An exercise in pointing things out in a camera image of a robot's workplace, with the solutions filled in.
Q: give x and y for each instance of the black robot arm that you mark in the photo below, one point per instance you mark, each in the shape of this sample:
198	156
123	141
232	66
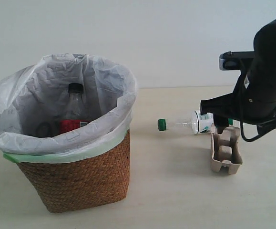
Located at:
265	60

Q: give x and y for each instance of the white plastic bin liner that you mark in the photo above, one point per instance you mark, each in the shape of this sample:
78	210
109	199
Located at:
33	100

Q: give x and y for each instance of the brown paper pulp tray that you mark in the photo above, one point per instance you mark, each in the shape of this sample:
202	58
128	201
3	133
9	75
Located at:
225	150

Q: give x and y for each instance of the red label plastic bottle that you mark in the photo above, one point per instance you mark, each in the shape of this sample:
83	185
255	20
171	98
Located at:
75	114

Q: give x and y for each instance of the woven wicker waste basket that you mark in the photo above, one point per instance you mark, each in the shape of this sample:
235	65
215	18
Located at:
88	183

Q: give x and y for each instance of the green label plastic bottle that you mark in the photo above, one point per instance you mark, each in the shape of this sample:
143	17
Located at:
191	124

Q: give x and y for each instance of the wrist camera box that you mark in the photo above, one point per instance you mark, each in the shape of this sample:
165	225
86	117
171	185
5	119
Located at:
231	61

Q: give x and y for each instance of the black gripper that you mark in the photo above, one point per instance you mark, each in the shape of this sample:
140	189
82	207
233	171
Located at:
257	102

